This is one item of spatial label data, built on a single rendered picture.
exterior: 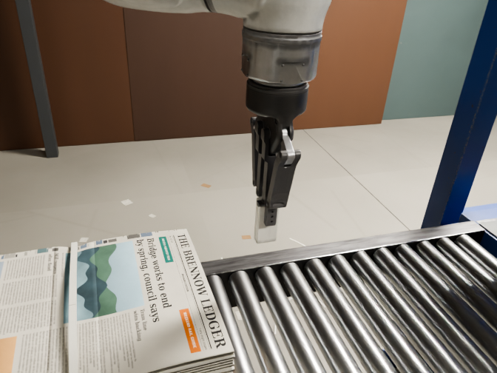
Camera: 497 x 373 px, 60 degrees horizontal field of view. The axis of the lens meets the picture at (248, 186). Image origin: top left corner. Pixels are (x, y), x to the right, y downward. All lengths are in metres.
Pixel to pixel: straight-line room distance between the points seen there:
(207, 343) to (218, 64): 3.15
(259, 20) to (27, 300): 0.48
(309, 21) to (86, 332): 0.46
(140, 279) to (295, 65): 0.38
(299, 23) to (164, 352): 0.41
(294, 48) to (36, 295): 0.48
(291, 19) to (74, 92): 3.16
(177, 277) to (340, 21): 3.42
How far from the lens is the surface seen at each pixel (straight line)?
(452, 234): 1.32
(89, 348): 0.60
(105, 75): 3.53
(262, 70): 0.49
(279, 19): 0.47
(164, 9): 0.53
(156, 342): 0.58
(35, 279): 0.71
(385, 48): 4.20
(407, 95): 4.62
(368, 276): 1.10
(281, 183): 0.53
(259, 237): 0.62
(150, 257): 0.71
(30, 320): 0.65
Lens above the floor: 1.47
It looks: 29 degrees down
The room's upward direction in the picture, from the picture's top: 3 degrees clockwise
